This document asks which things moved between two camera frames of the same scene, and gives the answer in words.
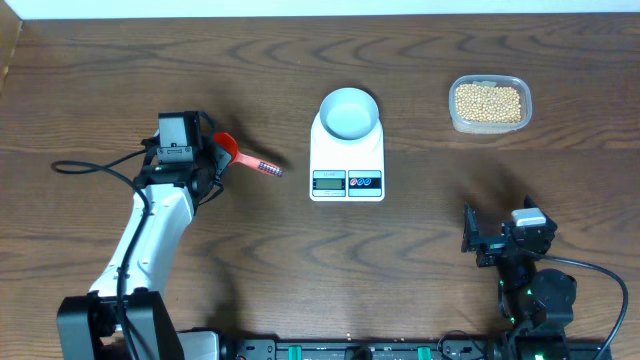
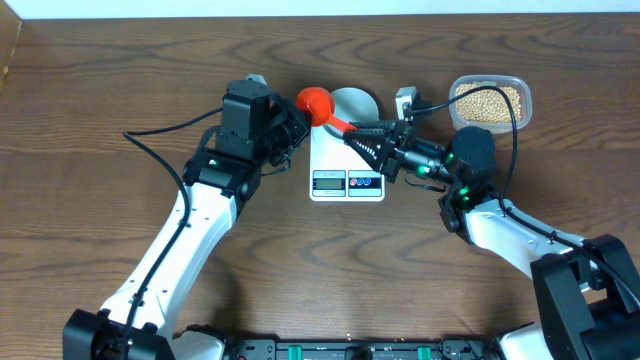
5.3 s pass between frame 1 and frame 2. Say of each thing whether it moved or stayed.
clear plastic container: stayed
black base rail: stayed
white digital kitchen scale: stayed
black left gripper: moved
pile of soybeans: stayed
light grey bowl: stayed
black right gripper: moved
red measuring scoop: moved
